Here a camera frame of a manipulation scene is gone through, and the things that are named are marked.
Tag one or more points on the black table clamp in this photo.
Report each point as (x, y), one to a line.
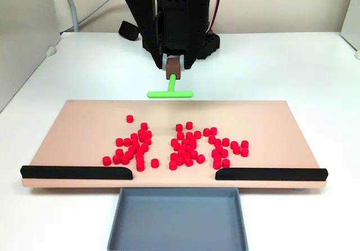
(126, 31)

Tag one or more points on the red cylinder pellet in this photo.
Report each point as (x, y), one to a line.
(193, 154)
(188, 161)
(180, 135)
(140, 166)
(142, 137)
(134, 136)
(244, 144)
(181, 153)
(180, 160)
(223, 152)
(216, 165)
(135, 141)
(186, 156)
(225, 163)
(176, 147)
(216, 158)
(244, 152)
(119, 142)
(141, 132)
(189, 125)
(192, 144)
(139, 161)
(189, 135)
(147, 141)
(182, 149)
(128, 154)
(174, 142)
(116, 159)
(197, 134)
(144, 126)
(132, 149)
(173, 156)
(218, 142)
(125, 159)
(106, 161)
(213, 130)
(193, 140)
(137, 146)
(119, 152)
(139, 157)
(215, 152)
(179, 127)
(236, 150)
(148, 134)
(190, 148)
(127, 142)
(144, 147)
(212, 139)
(139, 150)
(206, 132)
(154, 163)
(219, 147)
(200, 158)
(172, 165)
(184, 141)
(234, 145)
(129, 118)
(225, 141)

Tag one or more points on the white panel foot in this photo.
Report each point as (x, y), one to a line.
(51, 51)
(357, 54)

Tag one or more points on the beige flat board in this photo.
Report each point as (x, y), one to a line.
(267, 121)

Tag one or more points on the beige side panel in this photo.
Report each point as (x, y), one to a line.
(17, 65)

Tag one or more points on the white side panel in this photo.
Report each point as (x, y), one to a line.
(353, 9)

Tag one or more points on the blue board foot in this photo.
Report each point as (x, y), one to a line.
(299, 189)

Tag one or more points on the grey rectangular tray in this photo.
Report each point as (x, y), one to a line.
(177, 223)

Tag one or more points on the black rail strip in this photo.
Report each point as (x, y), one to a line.
(267, 174)
(70, 172)

